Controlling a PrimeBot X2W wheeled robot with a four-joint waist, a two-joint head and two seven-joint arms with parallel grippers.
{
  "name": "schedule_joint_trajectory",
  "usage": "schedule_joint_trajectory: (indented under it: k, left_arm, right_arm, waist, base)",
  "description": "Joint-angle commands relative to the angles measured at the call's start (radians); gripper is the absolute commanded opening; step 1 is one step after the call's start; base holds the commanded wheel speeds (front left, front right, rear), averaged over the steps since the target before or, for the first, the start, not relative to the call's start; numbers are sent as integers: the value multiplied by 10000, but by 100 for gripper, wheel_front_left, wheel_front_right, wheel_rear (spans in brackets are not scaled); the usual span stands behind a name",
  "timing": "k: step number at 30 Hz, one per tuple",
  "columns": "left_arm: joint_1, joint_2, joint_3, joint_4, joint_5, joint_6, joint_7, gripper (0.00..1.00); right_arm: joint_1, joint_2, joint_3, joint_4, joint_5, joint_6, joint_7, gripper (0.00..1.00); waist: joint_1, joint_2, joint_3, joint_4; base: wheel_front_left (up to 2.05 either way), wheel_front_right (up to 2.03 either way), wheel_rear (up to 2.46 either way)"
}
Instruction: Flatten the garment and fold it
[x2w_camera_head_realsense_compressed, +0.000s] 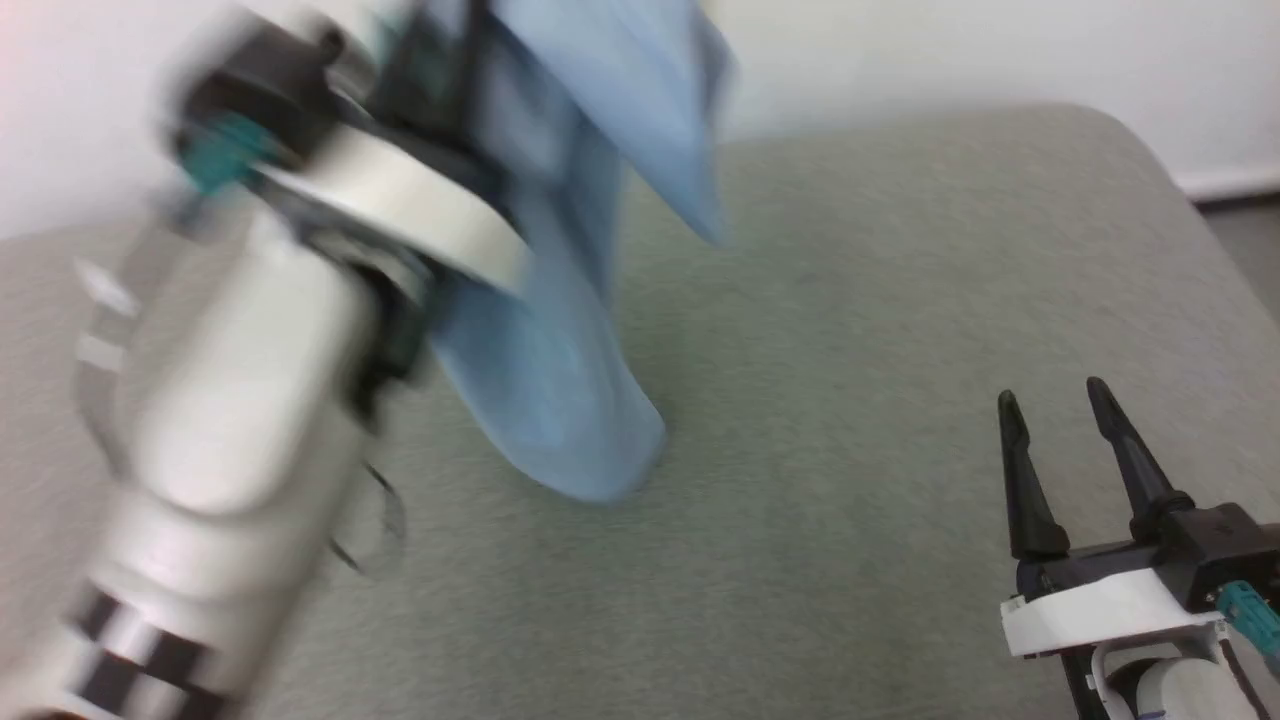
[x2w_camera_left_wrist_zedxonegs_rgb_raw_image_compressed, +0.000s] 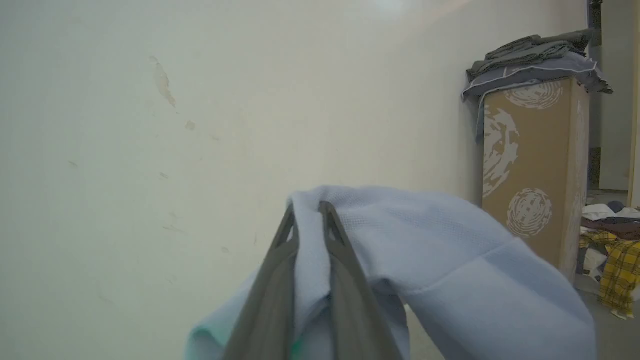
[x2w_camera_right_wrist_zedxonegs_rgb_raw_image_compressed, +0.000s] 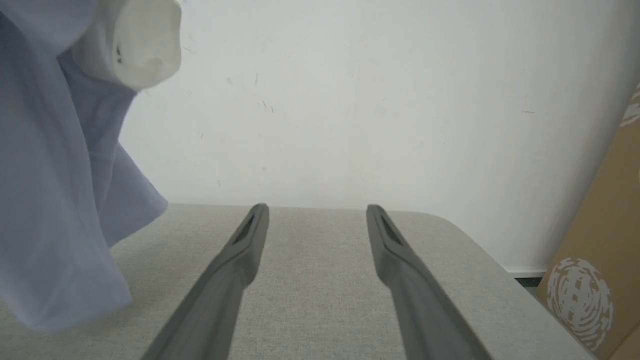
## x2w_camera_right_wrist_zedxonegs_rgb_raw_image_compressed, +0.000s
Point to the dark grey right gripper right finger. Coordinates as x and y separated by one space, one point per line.
415 295

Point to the brown cardboard box white print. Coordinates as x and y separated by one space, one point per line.
595 260

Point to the white garment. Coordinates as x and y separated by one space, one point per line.
140 45

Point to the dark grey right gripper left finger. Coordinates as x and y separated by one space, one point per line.
225 285

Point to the light blue garment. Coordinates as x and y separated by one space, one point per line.
50 200

